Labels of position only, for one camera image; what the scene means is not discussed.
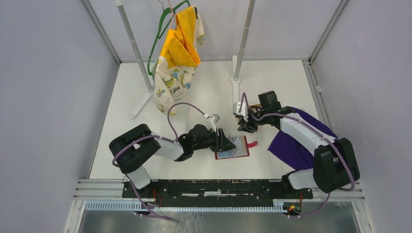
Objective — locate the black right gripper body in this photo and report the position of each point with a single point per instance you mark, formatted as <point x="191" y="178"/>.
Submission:
<point x="252" y="125"/>

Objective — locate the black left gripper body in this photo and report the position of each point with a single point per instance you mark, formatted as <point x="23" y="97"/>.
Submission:
<point x="212" y="140"/>

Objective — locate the red leather card holder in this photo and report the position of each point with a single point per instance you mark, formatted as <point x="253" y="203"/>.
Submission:
<point x="227" y="154"/>

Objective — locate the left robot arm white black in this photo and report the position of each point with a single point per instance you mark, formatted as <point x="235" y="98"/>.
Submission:
<point x="133" y="148"/>

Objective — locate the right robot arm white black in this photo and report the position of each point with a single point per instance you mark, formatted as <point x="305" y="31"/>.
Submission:
<point x="319" y="158"/>

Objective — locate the tan oval card tray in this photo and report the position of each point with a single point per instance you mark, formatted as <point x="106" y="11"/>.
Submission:
<point x="255" y="106"/>

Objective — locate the purple cloth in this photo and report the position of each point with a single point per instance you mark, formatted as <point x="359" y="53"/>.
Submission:
<point x="290" y="151"/>

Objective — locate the right grey stand pole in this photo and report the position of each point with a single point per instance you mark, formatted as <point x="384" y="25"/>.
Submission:
<point x="237" y="59"/>

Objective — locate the grey stand pole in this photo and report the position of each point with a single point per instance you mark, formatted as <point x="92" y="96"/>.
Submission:
<point x="237" y="59"/>
<point x="150" y="88"/>

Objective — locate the cream patterned fabric bag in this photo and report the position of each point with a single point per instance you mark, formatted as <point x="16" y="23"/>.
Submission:
<point x="171" y="85"/>

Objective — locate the left grey stand pole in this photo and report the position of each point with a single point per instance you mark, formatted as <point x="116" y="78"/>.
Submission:
<point x="150" y="88"/>

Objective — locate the yellow cloth hanging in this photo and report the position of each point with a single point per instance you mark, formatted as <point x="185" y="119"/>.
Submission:
<point x="181" y="44"/>

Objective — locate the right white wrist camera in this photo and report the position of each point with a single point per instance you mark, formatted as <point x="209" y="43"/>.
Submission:
<point x="240" y="111"/>

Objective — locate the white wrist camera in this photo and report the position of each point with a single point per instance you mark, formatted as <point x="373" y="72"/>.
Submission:
<point x="240" y="111"/>
<point x="213" y="119"/>

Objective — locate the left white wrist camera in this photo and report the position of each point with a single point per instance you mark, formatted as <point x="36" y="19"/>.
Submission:
<point x="213" y="119"/>

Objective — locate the white toothed cable rail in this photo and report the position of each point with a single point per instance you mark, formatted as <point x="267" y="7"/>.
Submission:
<point x="130" y="205"/>

